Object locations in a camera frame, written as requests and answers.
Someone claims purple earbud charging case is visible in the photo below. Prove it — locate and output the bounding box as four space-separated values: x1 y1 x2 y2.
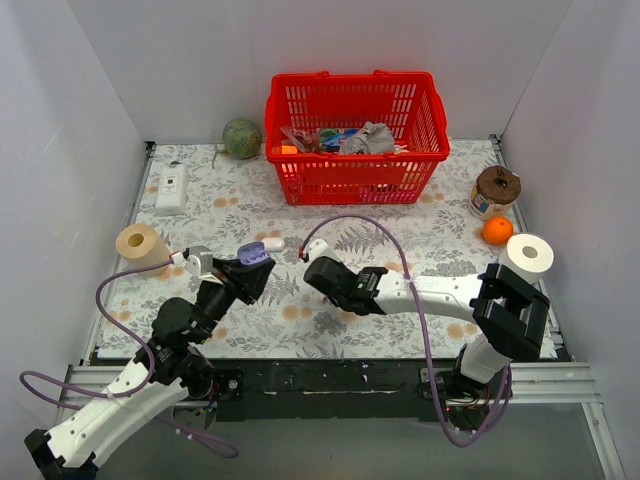
236 241 270 266

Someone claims white earbud charging case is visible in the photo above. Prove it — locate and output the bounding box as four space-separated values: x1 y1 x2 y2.
262 237 285 253

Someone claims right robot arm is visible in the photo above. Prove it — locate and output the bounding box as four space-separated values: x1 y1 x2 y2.
304 256 550 398

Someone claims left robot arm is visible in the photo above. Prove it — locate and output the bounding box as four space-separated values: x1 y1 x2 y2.
24 254 276 479

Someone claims floral patterned table mat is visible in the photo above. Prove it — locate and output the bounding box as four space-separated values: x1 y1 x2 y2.
128 140 500 359

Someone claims beige paper roll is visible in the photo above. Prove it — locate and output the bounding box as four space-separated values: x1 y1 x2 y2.
115 223 170 277

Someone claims white rectangular device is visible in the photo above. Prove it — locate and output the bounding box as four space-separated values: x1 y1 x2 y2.
155 162 188 216

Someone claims green melon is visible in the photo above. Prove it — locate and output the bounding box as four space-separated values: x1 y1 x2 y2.
222 118 262 160

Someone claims red plastic shopping basket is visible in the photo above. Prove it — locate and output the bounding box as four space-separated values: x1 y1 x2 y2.
265 70 450 205

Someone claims crumpled grey bag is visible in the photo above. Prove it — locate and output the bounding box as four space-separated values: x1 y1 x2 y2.
338 122 395 155

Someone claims orange fruit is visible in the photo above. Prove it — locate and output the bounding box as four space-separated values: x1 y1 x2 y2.
482 216 514 246

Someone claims brown lidded jar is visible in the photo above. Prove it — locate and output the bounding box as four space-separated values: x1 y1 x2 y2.
468 165 522 221

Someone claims white toilet paper roll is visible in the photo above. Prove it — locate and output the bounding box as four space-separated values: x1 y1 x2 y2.
499 233 554 284

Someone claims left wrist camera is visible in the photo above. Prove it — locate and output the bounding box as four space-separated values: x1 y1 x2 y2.
170 246 215 282

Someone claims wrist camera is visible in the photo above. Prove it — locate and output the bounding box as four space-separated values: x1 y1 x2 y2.
298 239 332 263
170 246 215 282

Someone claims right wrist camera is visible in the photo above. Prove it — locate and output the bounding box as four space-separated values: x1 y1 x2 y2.
298 239 332 263

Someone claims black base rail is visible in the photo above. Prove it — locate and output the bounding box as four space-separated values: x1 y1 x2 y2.
176 359 437 422

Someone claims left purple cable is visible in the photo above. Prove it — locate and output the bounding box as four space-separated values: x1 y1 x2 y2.
18 254 241 459

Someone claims purple cable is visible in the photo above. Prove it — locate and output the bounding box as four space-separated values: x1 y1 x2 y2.
18 254 241 459
302 214 514 448

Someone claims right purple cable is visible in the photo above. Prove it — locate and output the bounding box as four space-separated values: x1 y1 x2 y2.
302 214 514 448

